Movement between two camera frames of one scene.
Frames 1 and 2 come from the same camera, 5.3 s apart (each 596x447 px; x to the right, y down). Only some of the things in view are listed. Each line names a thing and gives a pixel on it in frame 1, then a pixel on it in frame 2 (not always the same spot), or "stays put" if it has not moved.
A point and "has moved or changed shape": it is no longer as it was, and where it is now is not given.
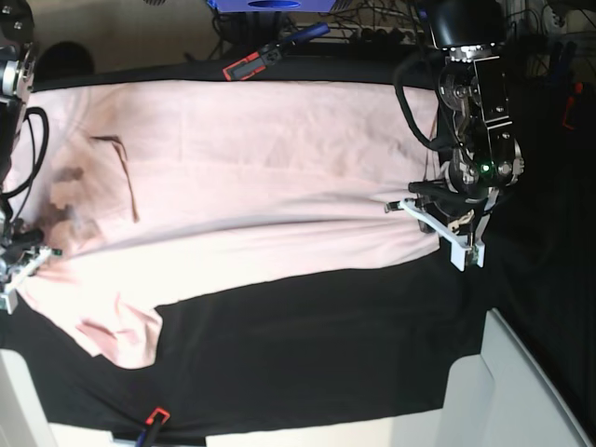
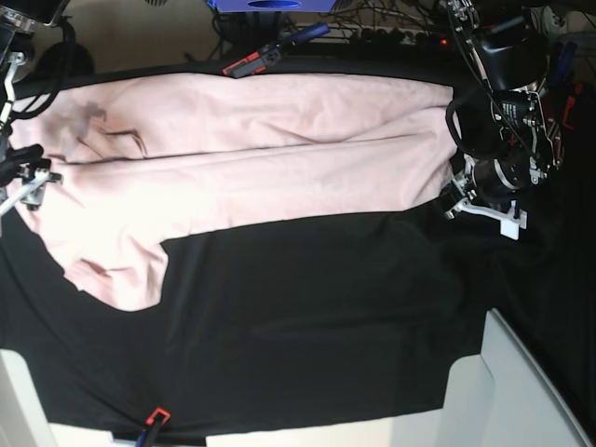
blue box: x=273 y=6 stays put
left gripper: x=19 y=256 -> x=23 y=175
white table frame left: x=22 y=420 stays put
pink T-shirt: x=154 y=188 has moved or changed shape
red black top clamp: x=255 y=61 stays put
